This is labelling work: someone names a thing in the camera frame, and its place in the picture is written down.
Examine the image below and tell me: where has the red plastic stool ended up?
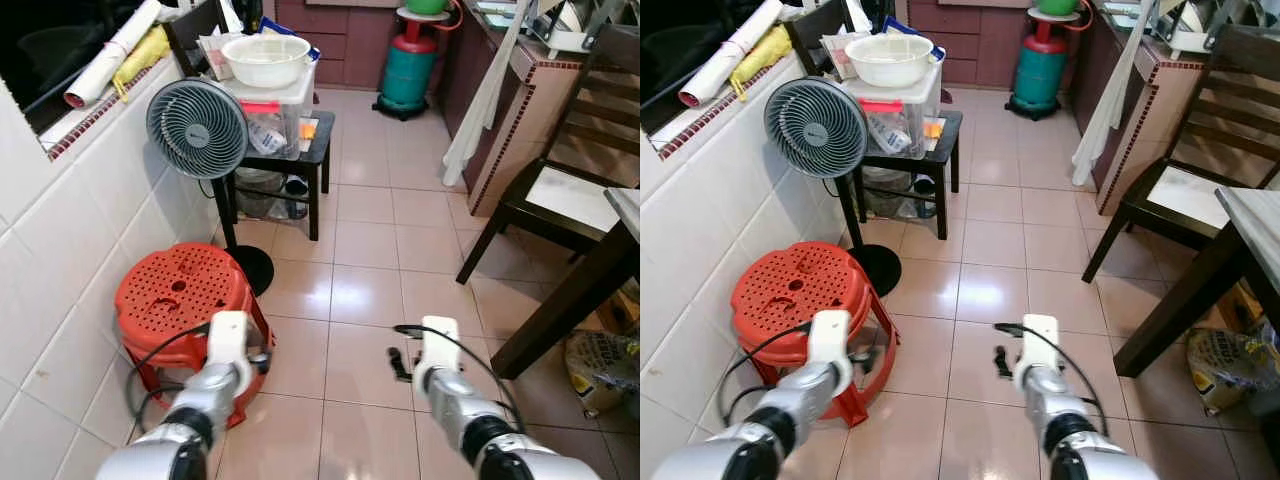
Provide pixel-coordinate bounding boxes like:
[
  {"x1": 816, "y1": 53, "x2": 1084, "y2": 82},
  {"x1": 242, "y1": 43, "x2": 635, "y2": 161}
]
[
  {"x1": 730, "y1": 241, "x2": 899, "y2": 429},
  {"x1": 113, "y1": 242, "x2": 276, "y2": 429}
]

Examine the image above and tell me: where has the grey round container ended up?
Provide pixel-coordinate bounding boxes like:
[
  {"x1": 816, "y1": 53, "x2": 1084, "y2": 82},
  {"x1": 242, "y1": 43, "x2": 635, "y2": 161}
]
[
  {"x1": 235, "y1": 168, "x2": 289, "y2": 221},
  {"x1": 862, "y1": 167, "x2": 913, "y2": 219}
]

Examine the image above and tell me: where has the grey topped dining table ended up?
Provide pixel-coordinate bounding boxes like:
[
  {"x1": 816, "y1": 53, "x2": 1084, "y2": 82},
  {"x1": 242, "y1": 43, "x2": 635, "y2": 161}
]
[
  {"x1": 490, "y1": 188, "x2": 641, "y2": 381},
  {"x1": 1113, "y1": 187, "x2": 1280, "y2": 379}
]

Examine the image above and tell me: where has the yellow printed sack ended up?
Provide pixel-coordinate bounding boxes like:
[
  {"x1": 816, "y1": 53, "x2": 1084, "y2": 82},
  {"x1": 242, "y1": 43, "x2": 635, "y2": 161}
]
[
  {"x1": 563, "y1": 330, "x2": 641, "y2": 419},
  {"x1": 1187, "y1": 328, "x2": 1280, "y2": 417}
]

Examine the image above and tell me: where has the dark wooden dining chair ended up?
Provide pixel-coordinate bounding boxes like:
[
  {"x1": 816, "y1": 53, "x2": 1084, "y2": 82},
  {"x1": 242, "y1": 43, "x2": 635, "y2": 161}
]
[
  {"x1": 1082, "y1": 25, "x2": 1280, "y2": 284},
  {"x1": 457, "y1": 25, "x2": 641, "y2": 286}
]

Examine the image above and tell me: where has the black side table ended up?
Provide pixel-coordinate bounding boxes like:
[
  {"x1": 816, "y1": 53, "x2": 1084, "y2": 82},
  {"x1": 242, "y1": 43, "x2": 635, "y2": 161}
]
[
  {"x1": 835, "y1": 108, "x2": 963, "y2": 241},
  {"x1": 212, "y1": 108, "x2": 336, "y2": 241}
]

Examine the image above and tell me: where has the clear plastic storage box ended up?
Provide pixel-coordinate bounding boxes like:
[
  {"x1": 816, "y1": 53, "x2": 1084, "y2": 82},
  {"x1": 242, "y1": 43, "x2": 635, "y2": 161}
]
[
  {"x1": 215, "y1": 62, "x2": 319, "y2": 161},
  {"x1": 845, "y1": 62, "x2": 943, "y2": 161}
]

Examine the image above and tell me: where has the grey standing fan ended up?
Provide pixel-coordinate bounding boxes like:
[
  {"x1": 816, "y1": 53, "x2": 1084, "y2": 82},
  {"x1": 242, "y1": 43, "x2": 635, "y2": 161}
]
[
  {"x1": 764, "y1": 77, "x2": 901, "y2": 298},
  {"x1": 146, "y1": 78, "x2": 275, "y2": 297}
]

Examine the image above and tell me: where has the white hanging towel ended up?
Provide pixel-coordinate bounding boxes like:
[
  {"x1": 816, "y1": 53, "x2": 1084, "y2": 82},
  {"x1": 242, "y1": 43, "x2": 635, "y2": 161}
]
[
  {"x1": 442, "y1": 0, "x2": 531, "y2": 189},
  {"x1": 1072, "y1": 0, "x2": 1156, "y2": 189}
]

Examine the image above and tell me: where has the brown tiled kitchen counter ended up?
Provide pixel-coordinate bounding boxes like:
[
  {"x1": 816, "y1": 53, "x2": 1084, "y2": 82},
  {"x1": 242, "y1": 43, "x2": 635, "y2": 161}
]
[
  {"x1": 1090, "y1": 0, "x2": 1280, "y2": 216},
  {"x1": 440, "y1": 0, "x2": 641, "y2": 216}
]

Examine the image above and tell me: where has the green gas cylinder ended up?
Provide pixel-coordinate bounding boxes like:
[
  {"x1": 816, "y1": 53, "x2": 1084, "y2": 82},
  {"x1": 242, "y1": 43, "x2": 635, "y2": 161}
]
[
  {"x1": 1005, "y1": 10, "x2": 1079, "y2": 121},
  {"x1": 373, "y1": 10, "x2": 451, "y2": 121}
]

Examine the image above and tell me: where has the white plastic basin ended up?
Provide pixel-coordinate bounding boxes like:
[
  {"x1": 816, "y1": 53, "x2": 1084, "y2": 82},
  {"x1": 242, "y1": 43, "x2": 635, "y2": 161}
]
[
  {"x1": 221, "y1": 34, "x2": 312, "y2": 89},
  {"x1": 845, "y1": 34, "x2": 935, "y2": 89}
]

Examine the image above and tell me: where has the yellow cloth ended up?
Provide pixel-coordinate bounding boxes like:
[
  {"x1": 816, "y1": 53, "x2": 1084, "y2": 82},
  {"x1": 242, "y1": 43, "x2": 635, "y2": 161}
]
[
  {"x1": 730, "y1": 25, "x2": 793, "y2": 101},
  {"x1": 112, "y1": 25, "x2": 171, "y2": 101}
]

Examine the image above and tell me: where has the dark red cabinet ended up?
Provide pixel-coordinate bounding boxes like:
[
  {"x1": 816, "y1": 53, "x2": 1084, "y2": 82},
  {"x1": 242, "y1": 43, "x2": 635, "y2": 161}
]
[
  {"x1": 275, "y1": 0, "x2": 406, "y2": 91},
  {"x1": 905, "y1": 0, "x2": 1041, "y2": 89}
]

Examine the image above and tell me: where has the white paper roll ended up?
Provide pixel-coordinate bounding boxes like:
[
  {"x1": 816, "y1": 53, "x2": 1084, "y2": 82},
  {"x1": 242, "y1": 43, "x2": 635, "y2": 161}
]
[
  {"x1": 63, "y1": 0, "x2": 163, "y2": 109},
  {"x1": 678, "y1": 0, "x2": 784, "y2": 109}
]

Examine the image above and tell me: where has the white dish rack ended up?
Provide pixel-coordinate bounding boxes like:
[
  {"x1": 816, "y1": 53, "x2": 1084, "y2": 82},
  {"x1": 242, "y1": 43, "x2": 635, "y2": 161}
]
[
  {"x1": 535, "y1": 0, "x2": 641, "y2": 56},
  {"x1": 1165, "y1": 0, "x2": 1280, "y2": 56}
]

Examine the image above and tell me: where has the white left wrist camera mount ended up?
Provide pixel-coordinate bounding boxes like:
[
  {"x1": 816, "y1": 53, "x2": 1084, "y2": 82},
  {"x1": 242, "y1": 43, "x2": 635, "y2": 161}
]
[
  {"x1": 806, "y1": 310, "x2": 853, "y2": 369},
  {"x1": 207, "y1": 311, "x2": 253, "y2": 376}
]

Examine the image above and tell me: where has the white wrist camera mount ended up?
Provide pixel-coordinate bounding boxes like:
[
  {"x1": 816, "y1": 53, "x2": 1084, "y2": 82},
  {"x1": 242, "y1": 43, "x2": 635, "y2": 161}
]
[
  {"x1": 420, "y1": 316, "x2": 461, "y2": 373},
  {"x1": 207, "y1": 311, "x2": 253, "y2": 376},
  {"x1": 1020, "y1": 314, "x2": 1061, "y2": 371},
  {"x1": 806, "y1": 310, "x2": 853, "y2": 369}
]

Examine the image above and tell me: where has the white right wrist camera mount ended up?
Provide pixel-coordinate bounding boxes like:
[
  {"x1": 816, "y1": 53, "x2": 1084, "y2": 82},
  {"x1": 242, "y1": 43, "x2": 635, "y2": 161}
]
[
  {"x1": 1020, "y1": 314, "x2": 1061, "y2": 371},
  {"x1": 420, "y1": 316, "x2": 461, "y2": 373}
]

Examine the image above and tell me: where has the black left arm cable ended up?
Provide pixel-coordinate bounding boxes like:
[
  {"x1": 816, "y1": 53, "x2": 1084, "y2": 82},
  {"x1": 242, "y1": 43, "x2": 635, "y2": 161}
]
[
  {"x1": 716, "y1": 320, "x2": 813, "y2": 431},
  {"x1": 123, "y1": 322, "x2": 213, "y2": 436}
]

